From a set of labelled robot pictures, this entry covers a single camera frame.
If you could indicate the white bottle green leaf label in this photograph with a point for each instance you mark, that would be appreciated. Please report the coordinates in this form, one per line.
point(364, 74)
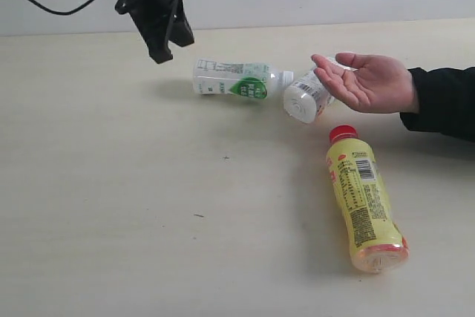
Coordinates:
point(253, 80)

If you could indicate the white-label clear tea bottle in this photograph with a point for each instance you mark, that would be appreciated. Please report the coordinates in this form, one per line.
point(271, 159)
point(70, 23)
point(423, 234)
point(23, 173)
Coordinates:
point(306, 98)

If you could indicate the yellow juice bottle red cap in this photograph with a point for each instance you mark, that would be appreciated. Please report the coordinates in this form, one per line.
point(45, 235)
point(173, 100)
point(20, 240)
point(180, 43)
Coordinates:
point(375, 242)

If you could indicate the black sleeved forearm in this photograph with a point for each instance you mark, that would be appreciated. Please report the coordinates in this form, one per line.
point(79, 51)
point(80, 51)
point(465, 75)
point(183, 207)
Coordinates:
point(446, 102)

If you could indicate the person's open hand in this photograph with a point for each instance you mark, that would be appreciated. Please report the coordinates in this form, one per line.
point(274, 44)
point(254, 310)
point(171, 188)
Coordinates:
point(371, 84)

